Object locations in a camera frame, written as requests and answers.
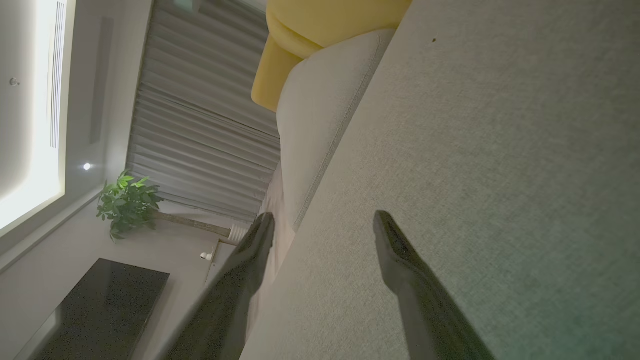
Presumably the black flat television screen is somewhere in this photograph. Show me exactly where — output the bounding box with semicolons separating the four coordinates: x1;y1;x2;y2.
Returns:
15;258;171;360

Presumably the yellow cushion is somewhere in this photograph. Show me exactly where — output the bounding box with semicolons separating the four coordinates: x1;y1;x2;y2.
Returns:
251;0;413;113

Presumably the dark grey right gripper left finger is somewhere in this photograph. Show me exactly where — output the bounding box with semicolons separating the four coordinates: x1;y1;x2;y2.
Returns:
165;212;276;360

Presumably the grey fabric sofa seat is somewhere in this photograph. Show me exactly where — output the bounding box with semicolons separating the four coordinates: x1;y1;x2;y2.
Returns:
240;0;640;360

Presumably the grey pleated curtain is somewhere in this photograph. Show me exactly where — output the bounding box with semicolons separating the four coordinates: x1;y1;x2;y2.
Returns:
125;0;282;223

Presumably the green leafy house plant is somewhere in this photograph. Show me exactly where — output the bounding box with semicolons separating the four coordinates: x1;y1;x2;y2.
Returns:
96;170;233;242

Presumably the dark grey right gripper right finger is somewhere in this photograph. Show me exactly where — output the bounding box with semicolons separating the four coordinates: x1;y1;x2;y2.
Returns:
373;210;496;360

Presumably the white ribbed plant pot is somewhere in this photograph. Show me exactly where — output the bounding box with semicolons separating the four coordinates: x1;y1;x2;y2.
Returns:
227;223;249;246

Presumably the grey fabric sofa side section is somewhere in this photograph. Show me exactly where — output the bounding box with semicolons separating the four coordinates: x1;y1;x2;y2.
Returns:
260;29;397;281

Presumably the white slatted ceiling air vent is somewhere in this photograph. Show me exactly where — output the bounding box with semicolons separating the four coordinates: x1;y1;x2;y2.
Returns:
49;0;67;150

